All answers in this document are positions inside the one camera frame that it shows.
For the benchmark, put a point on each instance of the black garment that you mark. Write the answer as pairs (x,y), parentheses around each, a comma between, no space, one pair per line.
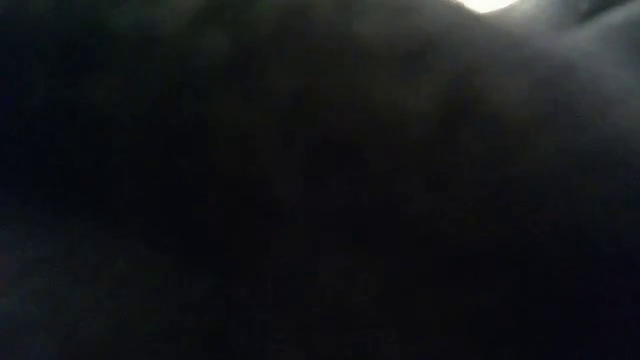
(300,200)

